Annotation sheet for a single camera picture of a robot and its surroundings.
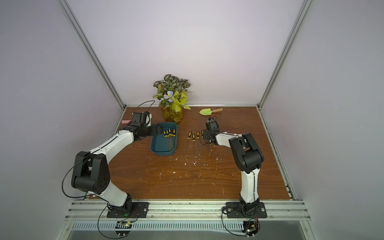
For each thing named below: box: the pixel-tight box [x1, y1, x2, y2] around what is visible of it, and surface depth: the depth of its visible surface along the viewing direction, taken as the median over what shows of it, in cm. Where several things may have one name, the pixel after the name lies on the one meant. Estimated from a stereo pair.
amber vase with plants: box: [153, 74, 191, 125], surface depth 102 cm
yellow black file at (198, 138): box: [196, 130, 200, 155], surface depth 102 cm
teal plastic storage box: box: [150, 122, 178, 156], surface depth 99 cm
